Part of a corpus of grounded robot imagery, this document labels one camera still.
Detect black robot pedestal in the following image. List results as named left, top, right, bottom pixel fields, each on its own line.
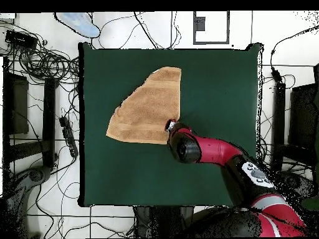
left=133, top=205, right=194, bottom=238

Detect thin looped black cable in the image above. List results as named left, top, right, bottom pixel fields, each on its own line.
left=98, top=11, right=181, bottom=49

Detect person's foot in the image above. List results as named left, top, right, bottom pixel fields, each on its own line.
left=54, top=12, right=101, bottom=39

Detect dark green table cloth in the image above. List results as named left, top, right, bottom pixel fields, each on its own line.
left=78, top=41, right=264, bottom=209

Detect black metal stand frame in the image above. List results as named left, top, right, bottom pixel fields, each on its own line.
left=270, top=64, right=319, bottom=172
left=2, top=57, right=59, bottom=170

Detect black cable with adapter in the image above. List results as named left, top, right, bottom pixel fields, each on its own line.
left=270, top=24, right=319, bottom=84

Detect grey chair base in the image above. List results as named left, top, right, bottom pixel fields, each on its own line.
left=275, top=170, right=319, bottom=207
left=4, top=165, right=53, bottom=237

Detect black rectangular box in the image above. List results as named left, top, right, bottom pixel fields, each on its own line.
left=4, top=29, right=39, bottom=50

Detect tangled black floor cables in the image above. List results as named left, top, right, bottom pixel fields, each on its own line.
left=0, top=19, right=80, bottom=85

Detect black power strip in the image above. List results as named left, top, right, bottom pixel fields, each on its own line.
left=59, top=116, right=79, bottom=159

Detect grey floor frame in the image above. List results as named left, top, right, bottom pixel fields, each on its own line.
left=193, top=11, right=231, bottom=45

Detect orange terry towel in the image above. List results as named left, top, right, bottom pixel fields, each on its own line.
left=105, top=66, right=183, bottom=145

